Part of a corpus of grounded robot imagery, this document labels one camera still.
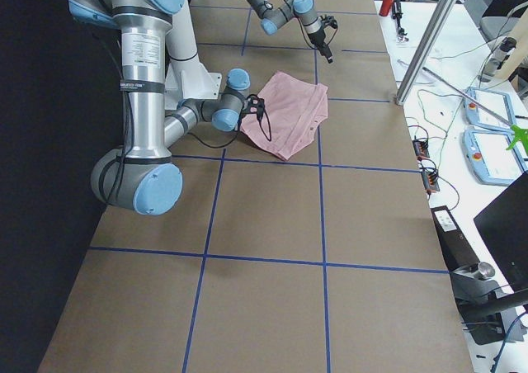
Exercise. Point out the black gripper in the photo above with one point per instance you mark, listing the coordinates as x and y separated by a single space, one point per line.
318 39
246 110

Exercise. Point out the pink Snoopy t-shirt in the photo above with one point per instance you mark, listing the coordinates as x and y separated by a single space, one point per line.
296 109

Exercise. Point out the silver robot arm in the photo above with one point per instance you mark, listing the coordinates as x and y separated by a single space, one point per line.
275 14
140 175

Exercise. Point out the orange terminal block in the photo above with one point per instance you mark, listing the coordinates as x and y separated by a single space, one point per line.
420 147

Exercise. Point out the upper teach pendant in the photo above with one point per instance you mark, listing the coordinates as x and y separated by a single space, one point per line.
497 102

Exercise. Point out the teach pendant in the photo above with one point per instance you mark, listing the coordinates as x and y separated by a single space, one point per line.
489 159
497 102

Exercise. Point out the lower teach pendant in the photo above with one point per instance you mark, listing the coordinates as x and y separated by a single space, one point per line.
489 159

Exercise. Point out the green plastic clip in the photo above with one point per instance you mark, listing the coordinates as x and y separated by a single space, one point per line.
519 135

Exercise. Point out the black box with label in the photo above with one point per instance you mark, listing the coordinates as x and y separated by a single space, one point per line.
456 250

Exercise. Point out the black monitor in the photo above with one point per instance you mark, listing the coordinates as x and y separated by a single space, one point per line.
502 226

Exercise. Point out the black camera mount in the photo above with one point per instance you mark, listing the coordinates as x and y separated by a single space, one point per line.
329 21
258 106

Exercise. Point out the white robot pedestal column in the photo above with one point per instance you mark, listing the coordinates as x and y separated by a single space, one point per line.
186 77

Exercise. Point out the aluminium frame post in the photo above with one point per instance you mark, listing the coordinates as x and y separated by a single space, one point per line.
431 33

